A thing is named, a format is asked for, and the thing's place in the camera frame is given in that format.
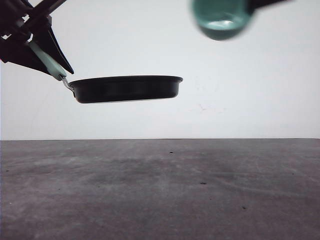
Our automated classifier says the black frying pan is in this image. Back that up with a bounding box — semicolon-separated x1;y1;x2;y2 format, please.
28;41;183;104

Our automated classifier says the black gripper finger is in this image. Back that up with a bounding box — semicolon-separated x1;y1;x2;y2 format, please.
247;0;288;14

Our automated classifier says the teal ribbed bowl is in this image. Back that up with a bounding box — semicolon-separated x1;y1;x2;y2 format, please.
190;0;255;41

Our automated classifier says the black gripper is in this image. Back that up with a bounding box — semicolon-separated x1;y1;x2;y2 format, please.
0;0;74;75

